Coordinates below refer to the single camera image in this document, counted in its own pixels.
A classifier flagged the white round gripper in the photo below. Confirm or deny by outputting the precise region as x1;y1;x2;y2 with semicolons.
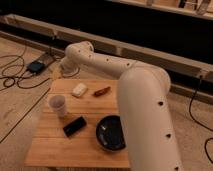
60;57;78;74

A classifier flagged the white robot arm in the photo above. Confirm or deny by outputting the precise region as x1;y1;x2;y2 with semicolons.
61;41;184;171

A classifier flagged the white sponge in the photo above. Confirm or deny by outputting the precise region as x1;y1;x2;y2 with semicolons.
71;83;88;97

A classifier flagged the black rectangular sponge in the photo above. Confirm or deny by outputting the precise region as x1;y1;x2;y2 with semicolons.
63;117;87;137

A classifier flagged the black power adapter box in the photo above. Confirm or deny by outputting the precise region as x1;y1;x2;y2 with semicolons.
27;61;45;74

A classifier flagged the translucent plastic cup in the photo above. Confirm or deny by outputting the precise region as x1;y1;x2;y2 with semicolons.
48;95;67;117

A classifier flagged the black round bowl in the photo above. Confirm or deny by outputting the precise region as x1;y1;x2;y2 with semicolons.
96;115;126;152

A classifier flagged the black floor cable left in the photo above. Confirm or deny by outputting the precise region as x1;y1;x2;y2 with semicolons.
0;42;81;90

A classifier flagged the long wooden beam frame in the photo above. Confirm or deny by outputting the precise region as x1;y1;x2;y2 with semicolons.
0;13;213;106

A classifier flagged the black cable right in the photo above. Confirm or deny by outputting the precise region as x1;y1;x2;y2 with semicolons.
188;75;213;165

